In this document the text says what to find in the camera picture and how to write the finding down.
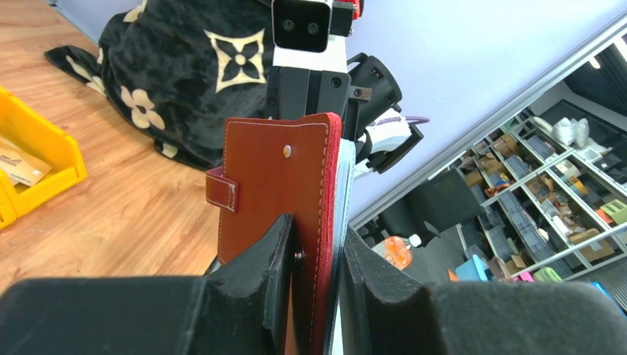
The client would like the metal storage shelving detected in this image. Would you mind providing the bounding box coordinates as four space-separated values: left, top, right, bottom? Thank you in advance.
448 81 626 293

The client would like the orange drink bottle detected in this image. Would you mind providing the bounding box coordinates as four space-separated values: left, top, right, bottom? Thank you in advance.
373 234 422 270

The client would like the red leather card holder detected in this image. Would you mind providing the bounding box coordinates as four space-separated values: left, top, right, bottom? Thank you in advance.
206 112 342 354

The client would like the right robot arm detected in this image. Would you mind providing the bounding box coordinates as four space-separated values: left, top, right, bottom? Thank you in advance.
265 53 429 175

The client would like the black floral blanket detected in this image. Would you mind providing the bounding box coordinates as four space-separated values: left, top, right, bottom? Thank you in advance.
45 1 274 170

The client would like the tan cards stack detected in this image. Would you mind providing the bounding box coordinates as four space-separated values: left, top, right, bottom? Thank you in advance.
1 137 52 187

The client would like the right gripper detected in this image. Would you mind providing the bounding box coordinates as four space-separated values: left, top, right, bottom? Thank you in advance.
265 66 365 141

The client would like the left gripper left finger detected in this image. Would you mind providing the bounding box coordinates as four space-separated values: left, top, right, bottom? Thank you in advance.
1 214 294 354

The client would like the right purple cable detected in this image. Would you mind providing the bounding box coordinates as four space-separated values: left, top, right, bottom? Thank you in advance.
374 108 431 129

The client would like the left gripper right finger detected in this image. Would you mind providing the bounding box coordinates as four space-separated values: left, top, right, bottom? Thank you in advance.
340 231 626 354

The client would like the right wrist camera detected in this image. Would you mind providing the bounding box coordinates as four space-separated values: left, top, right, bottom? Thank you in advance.
271 0 366 73

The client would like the black office chair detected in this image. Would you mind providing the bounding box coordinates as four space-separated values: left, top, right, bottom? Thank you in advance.
373 170 483 247

